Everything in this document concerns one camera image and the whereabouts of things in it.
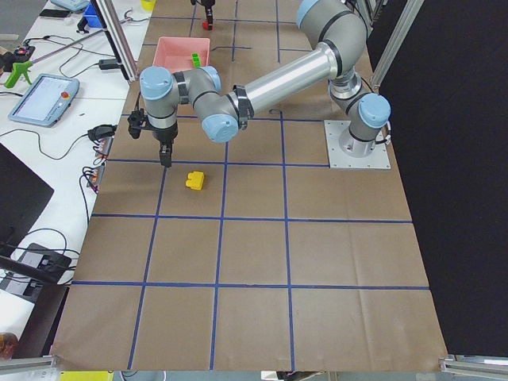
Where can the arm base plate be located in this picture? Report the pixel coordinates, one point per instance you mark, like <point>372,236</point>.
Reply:
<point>346,152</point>

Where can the green toy block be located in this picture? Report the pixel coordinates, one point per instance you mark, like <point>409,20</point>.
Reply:
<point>196,60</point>

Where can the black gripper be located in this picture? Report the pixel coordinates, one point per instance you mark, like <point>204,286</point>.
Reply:
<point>163,136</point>
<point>208,9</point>

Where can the black monitor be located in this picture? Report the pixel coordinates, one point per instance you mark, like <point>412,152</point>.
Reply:
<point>24,196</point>

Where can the green handled reach grabber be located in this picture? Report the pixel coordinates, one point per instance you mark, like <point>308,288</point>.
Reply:
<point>19,69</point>

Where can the pink plastic box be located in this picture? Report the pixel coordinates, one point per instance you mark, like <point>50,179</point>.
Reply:
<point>174,53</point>

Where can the yellow toy block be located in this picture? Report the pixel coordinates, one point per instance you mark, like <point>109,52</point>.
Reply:
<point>195,180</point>

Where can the aluminium frame post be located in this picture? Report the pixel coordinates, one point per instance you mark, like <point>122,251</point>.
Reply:
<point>111,25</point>

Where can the black power adapter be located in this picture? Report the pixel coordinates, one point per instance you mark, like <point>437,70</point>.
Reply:
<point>109,64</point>

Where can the blue storage bin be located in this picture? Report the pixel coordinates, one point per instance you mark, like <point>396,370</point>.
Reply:
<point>91,17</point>

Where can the teach pendant tablet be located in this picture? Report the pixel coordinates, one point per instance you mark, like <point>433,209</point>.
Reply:
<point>46,100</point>

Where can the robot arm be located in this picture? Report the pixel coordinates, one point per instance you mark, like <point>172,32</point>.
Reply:
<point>337,37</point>

